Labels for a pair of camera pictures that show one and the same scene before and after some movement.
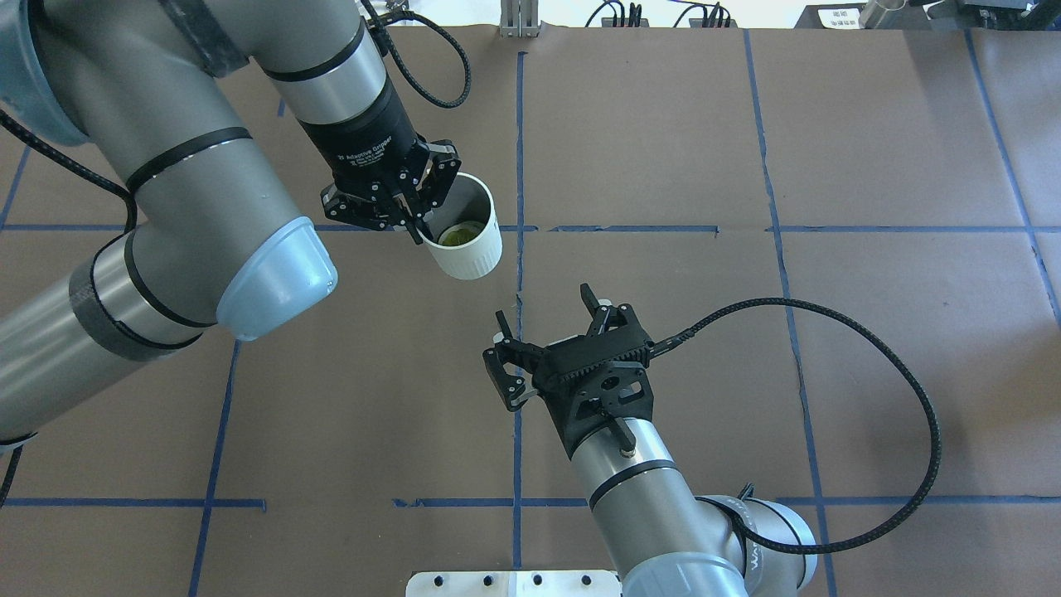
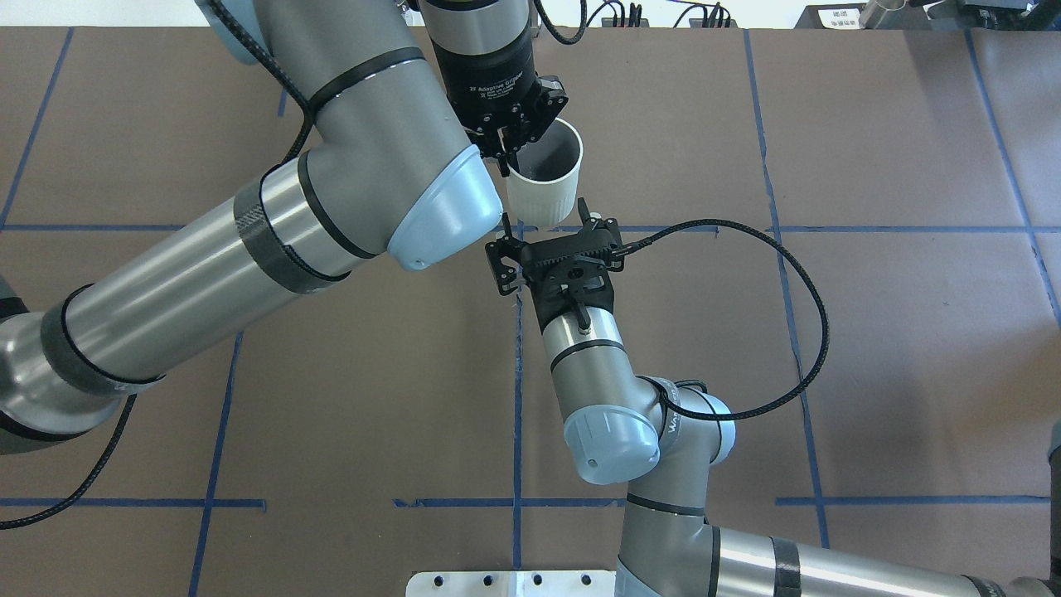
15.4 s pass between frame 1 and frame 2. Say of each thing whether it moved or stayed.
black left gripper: moved
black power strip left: stayed
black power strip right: stayed
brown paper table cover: stayed
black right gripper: moved
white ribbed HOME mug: moved
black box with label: stayed
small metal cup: stayed
